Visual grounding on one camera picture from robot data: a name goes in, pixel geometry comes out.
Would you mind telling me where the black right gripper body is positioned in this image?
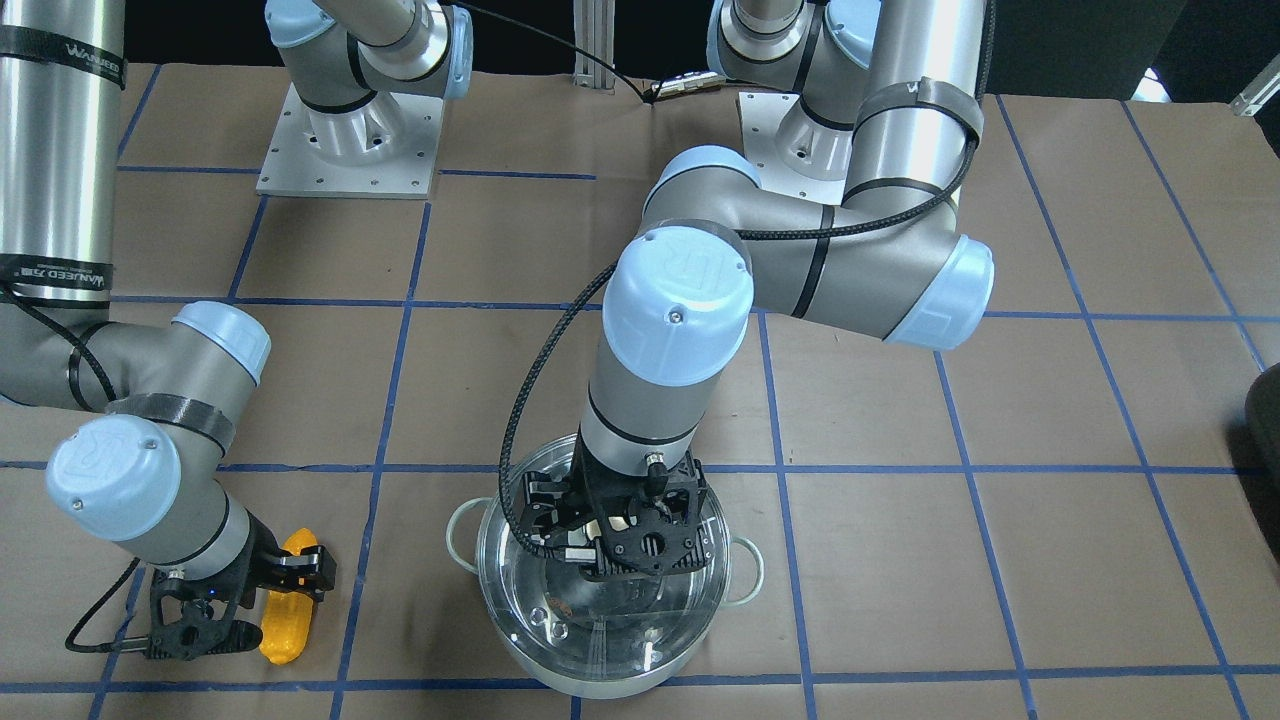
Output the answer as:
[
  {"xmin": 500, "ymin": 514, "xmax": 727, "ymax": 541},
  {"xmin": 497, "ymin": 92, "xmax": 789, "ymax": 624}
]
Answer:
[{"xmin": 150, "ymin": 515, "xmax": 285, "ymax": 621}]

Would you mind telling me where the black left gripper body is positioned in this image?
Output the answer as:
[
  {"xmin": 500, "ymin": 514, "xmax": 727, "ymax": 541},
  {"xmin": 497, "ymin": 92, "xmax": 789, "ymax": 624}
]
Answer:
[{"xmin": 520, "ymin": 450, "xmax": 712, "ymax": 582}]

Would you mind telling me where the yellow corn cob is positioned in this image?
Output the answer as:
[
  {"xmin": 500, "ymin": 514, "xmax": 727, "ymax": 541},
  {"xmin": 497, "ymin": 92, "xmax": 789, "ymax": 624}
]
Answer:
[{"xmin": 259, "ymin": 591, "xmax": 316, "ymax": 665}]

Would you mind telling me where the glass pot lid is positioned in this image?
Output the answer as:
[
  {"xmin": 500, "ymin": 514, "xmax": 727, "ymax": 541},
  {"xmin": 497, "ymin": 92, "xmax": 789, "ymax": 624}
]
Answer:
[{"xmin": 476, "ymin": 433, "xmax": 730, "ymax": 656}]

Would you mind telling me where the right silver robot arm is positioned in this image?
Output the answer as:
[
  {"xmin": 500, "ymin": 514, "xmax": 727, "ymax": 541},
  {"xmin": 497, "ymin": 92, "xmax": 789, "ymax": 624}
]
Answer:
[{"xmin": 3, "ymin": 1, "xmax": 337, "ymax": 664}]

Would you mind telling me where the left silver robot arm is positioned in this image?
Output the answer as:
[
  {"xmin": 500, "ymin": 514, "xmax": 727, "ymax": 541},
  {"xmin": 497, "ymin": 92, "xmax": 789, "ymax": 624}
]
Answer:
[{"xmin": 498, "ymin": 1, "xmax": 996, "ymax": 582}]

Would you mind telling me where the pale green electric pot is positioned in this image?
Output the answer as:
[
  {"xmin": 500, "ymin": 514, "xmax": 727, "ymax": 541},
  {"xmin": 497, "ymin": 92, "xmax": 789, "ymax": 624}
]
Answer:
[{"xmin": 445, "ymin": 432, "xmax": 765, "ymax": 700}]

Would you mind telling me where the brown paper table cover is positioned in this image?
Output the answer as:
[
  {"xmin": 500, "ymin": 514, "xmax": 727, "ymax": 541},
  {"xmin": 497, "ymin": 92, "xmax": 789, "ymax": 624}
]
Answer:
[{"xmin": 3, "ymin": 65, "xmax": 1277, "ymax": 719}]

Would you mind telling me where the dark rice cooker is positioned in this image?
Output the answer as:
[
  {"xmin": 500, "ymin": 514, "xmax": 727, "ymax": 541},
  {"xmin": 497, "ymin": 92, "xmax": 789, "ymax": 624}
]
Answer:
[{"xmin": 1244, "ymin": 363, "xmax": 1280, "ymax": 486}]

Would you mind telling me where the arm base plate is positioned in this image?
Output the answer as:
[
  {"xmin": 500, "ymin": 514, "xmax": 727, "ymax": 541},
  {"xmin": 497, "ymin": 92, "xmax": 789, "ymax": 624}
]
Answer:
[
  {"xmin": 739, "ymin": 90, "xmax": 864, "ymax": 214},
  {"xmin": 256, "ymin": 88, "xmax": 445, "ymax": 200}
]

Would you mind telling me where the aluminium frame post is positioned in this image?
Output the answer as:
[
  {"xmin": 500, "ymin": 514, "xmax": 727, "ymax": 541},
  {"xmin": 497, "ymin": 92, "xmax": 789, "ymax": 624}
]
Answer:
[{"xmin": 572, "ymin": 0, "xmax": 616, "ymax": 94}]

